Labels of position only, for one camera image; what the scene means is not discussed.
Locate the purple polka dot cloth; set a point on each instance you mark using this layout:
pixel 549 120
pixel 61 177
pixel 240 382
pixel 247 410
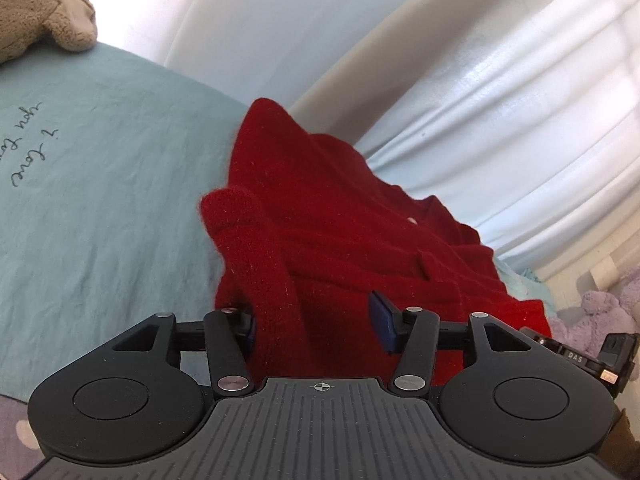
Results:
pixel 15 435

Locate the white curtain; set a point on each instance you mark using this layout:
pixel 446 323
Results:
pixel 500 110

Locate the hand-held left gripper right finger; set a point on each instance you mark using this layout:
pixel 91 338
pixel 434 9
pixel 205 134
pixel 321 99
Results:
pixel 384 320

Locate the red knit coat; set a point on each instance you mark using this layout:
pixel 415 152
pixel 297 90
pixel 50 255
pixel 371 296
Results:
pixel 325 220

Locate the light blue printed bed sheet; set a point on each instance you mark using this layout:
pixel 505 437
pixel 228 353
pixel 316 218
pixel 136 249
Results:
pixel 100 185

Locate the purple plush toy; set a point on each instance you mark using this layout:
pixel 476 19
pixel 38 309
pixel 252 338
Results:
pixel 600 310

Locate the grey plush toy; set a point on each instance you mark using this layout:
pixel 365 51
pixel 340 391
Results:
pixel 30 5

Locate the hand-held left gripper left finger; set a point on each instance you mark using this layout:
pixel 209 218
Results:
pixel 227 350

